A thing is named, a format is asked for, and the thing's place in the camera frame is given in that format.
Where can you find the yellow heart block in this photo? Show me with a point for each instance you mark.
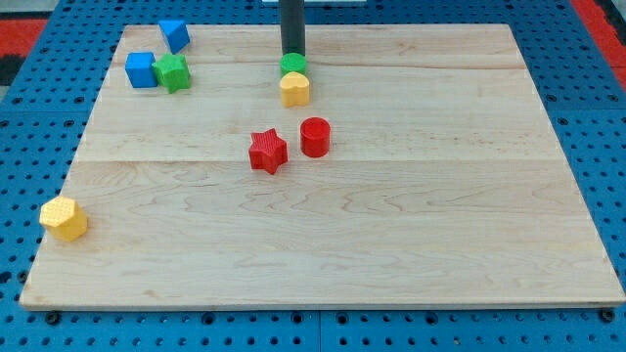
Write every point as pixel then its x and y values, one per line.
pixel 295 90

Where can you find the red cylinder block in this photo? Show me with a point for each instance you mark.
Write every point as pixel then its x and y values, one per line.
pixel 315 136

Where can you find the red star block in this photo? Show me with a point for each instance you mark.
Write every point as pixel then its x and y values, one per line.
pixel 268 151

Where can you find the wooden board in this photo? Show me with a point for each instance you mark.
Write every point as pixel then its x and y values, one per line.
pixel 445 186

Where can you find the green cylinder block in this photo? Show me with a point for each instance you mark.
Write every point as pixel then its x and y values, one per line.
pixel 293 62

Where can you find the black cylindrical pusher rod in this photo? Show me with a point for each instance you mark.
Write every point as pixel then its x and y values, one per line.
pixel 292 26

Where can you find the green star block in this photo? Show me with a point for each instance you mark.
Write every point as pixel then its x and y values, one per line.
pixel 172 72

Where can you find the blue triangle block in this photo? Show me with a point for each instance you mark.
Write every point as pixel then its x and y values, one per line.
pixel 175 34

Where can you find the blue cube block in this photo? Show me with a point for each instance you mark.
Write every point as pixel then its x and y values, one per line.
pixel 139 69

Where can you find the yellow hexagon block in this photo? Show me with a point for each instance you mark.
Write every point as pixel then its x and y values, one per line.
pixel 63 219

